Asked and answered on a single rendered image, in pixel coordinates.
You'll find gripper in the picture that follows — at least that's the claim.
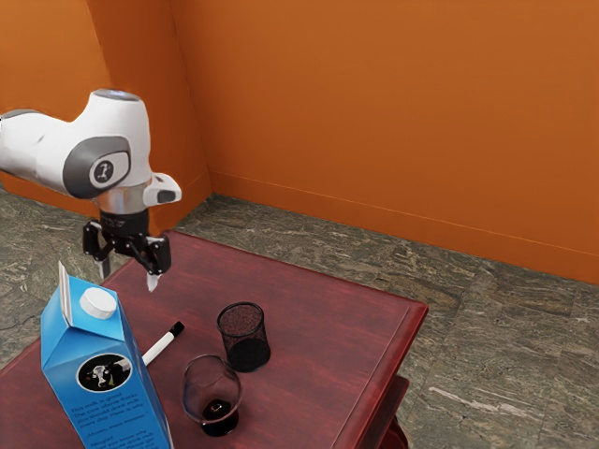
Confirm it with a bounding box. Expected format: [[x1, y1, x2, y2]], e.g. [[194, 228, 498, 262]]
[[81, 209, 172, 294]]

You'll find white marker pen black cap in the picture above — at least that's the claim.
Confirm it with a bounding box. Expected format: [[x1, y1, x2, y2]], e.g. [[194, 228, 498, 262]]
[[140, 320, 186, 367]]

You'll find blue milk carton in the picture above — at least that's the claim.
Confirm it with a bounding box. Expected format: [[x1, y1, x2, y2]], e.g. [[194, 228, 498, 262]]
[[39, 260, 174, 449]]

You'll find black mesh pen holder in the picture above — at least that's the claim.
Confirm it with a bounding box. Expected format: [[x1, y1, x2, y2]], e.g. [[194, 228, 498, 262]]
[[216, 301, 272, 374]]

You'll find dark stemmed wine glass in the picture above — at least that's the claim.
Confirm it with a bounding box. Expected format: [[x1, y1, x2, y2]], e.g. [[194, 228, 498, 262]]
[[181, 354, 243, 438]]

